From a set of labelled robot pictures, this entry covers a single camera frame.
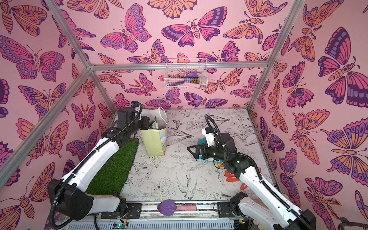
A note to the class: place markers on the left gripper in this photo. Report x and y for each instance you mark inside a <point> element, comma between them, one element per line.
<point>144,123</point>

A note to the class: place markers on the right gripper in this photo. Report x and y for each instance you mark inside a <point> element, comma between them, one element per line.
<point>197,151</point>

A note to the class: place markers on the teal mint candy bag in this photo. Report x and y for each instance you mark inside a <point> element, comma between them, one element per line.
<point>201,150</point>

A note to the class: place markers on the green rainbow snack bag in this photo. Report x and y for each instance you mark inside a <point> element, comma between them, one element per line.
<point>154,124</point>

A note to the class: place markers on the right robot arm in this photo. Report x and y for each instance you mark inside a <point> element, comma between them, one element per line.
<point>276,212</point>

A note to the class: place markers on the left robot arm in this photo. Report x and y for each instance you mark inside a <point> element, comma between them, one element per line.
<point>68,197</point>

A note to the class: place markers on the orange Fox's fruits bag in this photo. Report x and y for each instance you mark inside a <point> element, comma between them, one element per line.
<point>219,165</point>

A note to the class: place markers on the white paper bag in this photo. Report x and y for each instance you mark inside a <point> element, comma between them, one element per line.
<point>155,141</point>

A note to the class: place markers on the red coated garden glove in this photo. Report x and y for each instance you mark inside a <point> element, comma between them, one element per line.
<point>233,179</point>

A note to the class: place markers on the green artificial grass mat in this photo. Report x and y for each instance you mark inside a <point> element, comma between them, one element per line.
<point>112,177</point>

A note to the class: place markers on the purple tool in basket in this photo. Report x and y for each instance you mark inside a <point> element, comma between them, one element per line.
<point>192,75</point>

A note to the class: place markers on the white wire basket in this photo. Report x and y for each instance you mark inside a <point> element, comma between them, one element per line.
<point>186,73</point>

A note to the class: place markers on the purple trowel pink handle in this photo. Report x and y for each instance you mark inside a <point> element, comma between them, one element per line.
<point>168,207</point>

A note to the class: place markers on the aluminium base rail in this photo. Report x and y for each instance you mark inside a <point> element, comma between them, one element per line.
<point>209,215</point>

